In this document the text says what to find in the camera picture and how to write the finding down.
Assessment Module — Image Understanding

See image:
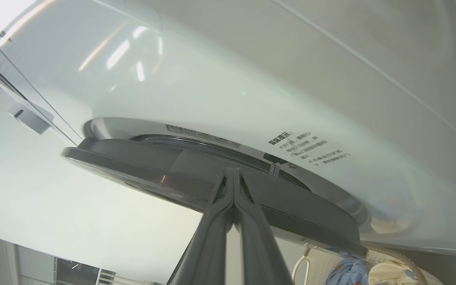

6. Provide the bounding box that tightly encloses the cream perforated laundry basket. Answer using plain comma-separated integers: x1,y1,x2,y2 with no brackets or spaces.
291,243,446,285

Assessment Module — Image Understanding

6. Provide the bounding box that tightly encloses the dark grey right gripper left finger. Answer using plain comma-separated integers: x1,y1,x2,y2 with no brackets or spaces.
168,168,235,285

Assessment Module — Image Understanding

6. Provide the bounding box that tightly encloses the printed warning text label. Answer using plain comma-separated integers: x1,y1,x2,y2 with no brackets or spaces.
268,131,351,167

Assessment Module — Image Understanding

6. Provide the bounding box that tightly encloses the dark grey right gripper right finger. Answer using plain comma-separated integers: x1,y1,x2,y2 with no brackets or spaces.
234,168,294,285

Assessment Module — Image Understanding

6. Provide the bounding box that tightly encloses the cream garment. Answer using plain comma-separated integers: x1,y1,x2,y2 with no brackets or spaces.
369,259,419,285

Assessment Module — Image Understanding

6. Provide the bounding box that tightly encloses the blue cartoon print garment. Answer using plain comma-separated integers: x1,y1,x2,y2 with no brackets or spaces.
325,251,371,285

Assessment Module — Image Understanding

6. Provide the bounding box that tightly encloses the dark grey washing machine door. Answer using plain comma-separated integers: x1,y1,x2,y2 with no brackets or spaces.
62,137,369,258

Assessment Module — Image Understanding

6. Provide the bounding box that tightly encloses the white washing machine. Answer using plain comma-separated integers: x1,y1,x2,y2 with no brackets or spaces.
0,0,456,260

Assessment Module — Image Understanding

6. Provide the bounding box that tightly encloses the glass partition with frames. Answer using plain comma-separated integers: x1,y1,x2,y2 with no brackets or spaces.
0,232,165,285

